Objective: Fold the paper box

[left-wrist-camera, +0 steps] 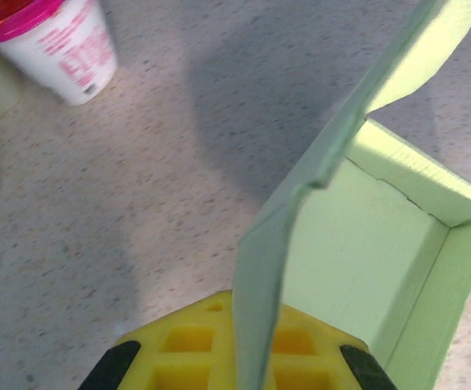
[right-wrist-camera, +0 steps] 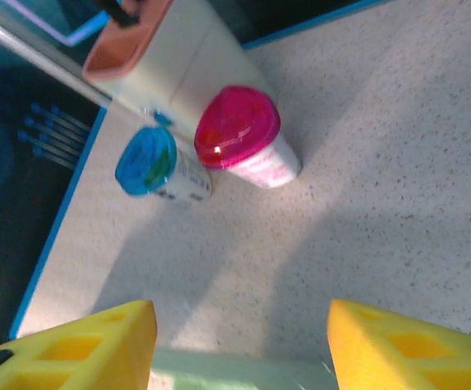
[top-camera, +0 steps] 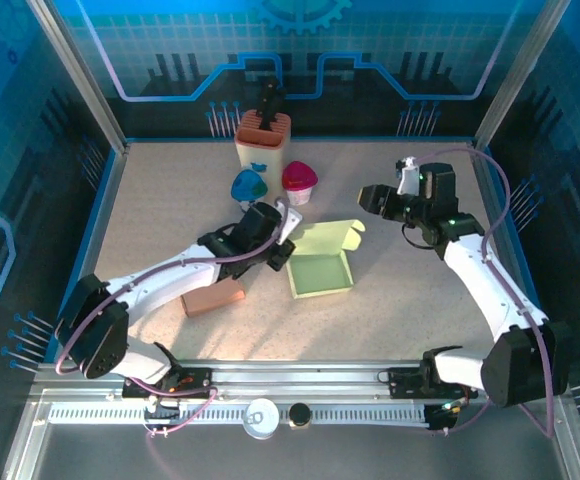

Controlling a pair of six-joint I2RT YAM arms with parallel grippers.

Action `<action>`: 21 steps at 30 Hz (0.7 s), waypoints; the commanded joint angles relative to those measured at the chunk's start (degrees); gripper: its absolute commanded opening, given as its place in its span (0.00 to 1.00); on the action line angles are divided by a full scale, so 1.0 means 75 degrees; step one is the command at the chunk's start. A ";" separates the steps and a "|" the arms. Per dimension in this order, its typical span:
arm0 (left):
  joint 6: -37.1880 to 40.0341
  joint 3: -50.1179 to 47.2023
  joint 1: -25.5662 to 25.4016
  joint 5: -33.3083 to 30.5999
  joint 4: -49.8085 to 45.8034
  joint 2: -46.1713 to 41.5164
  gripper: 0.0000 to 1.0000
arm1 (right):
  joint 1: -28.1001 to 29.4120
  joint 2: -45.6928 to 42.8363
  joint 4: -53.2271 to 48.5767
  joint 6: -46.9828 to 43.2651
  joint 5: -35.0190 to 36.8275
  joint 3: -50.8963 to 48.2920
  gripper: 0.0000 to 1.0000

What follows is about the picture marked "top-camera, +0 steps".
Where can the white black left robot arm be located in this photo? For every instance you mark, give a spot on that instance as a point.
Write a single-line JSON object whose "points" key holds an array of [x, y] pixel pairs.
{"points": [[160, 285]]}

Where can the black round knob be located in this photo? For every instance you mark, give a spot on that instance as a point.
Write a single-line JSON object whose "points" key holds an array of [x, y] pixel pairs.
{"points": [[300, 415]]}

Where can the aluminium side rail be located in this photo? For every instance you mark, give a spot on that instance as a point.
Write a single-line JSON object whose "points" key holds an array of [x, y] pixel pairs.
{"points": [[488, 200], [106, 200]]}

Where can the aluminium mounting rail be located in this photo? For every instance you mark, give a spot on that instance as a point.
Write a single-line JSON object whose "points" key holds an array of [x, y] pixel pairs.
{"points": [[295, 372]]}

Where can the orange paper box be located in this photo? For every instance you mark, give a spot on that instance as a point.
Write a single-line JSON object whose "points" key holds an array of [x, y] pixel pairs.
{"points": [[215, 300]]}

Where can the cream knife block orange top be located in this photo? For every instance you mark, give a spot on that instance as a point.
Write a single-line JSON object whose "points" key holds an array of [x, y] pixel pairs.
{"points": [[262, 150]]}

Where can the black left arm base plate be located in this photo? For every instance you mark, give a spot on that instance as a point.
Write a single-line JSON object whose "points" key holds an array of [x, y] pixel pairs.
{"points": [[195, 380]]}

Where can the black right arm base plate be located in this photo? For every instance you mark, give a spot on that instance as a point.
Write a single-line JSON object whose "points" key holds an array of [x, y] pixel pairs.
{"points": [[405, 382]]}

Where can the black controller board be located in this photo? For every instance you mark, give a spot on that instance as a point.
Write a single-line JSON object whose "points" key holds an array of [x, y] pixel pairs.
{"points": [[445, 417]]}

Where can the yogurt cup blue lid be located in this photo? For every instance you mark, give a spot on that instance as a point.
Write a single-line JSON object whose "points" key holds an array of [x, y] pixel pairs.
{"points": [[247, 185]]}

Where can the grey metal shelf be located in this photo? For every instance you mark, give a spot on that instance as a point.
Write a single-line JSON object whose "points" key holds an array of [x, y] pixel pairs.
{"points": [[320, 455]]}

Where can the green paper box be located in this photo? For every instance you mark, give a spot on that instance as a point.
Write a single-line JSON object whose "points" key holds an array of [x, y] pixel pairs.
{"points": [[320, 275]]}

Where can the yogurt cup pink lid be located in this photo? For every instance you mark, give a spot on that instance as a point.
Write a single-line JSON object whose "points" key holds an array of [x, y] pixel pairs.
{"points": [[299, 182]]}

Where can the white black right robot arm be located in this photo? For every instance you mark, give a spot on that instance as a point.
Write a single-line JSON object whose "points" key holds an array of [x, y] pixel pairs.
{"points": [[475, 280]]}

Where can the white round tin can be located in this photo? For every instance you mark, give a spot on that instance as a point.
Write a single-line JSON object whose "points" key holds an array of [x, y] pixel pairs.
{"points": [[261, 417]]}

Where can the aluminium frame post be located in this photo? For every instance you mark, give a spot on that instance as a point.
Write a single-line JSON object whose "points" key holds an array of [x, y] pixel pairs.
{"points": [[82, 75], [518, 75]]}

